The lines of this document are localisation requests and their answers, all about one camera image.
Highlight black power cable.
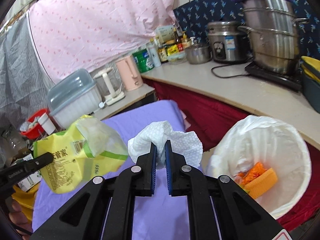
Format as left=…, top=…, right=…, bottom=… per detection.
left=210, top=63, right=251, bottom=79

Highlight blue patterned wall cloth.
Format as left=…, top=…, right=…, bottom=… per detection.
left=174, top=0, right=319, bottom=59

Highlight small steel pot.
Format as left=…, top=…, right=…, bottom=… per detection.
left=184, top=44, right=212, bottom=64

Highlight white paper towel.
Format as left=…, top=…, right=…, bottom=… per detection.
left=127, top=120, right=203, bottom=171

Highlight small green white carton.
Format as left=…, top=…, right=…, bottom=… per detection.
left=13, top=154, right=42, bottom=192

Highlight white cup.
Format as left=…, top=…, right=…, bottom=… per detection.
left=38, top=113, right=56, bottom=135

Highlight large steel steamer pot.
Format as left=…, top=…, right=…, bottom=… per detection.
left=238, top=0, right=309, bottom=74

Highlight white box on counter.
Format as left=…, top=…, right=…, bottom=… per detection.
left=155, top=25, right=175, bottom=43

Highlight stacked teal yellow bowls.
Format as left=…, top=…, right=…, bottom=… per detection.
left=300, top=56, right=320, bottom=113

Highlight steel rice cooker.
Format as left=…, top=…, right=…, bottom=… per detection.
left=207, top=21, right=249, bottom=63

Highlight orange plastic wrapper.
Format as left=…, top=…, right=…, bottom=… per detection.
left=235, top=162, right=266, bottom=186

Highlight green canister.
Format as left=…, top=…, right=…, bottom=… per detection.
left=132, top=49, right=154, bottom=73

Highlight red basin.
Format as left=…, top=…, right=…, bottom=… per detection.
left=20, top=108, right=49, bottom=140

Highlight pink electric kettle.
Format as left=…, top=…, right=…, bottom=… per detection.
left=116, top=55, right=143, bottom=91

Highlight lidded white dish rack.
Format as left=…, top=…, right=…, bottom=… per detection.
left=47, top=69, right=103, bottom=129

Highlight white lined trash bin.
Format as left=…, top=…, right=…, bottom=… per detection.
left=206, top=115, right=311, bottom=219

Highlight black induction cooktop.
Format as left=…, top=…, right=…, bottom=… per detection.
left=245, top=62, right=302, bottom=92

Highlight dark soy sauce bottle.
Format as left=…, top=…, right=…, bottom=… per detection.
left=158, top=46, right=168, bottom=63

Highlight red cabinet curtain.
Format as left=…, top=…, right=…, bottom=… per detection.
left=143, top=79, right=320, bottom=231

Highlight white bottle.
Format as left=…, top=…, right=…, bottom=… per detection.
left=147, top=38, right=162, bottom=67

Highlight yellow green snack bag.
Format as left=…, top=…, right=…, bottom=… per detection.
left=33, top=115, right=129, bottom=194

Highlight pink dotted curtain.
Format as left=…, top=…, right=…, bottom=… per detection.
left=29, top=0, right=175, bottom=83

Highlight white glass kettle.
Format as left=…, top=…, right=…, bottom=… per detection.
left=93, top=67, right=125, bottom=106

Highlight orange foam net sleeve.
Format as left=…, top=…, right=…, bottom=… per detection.
left=244, top=168, right=278, bottom=199

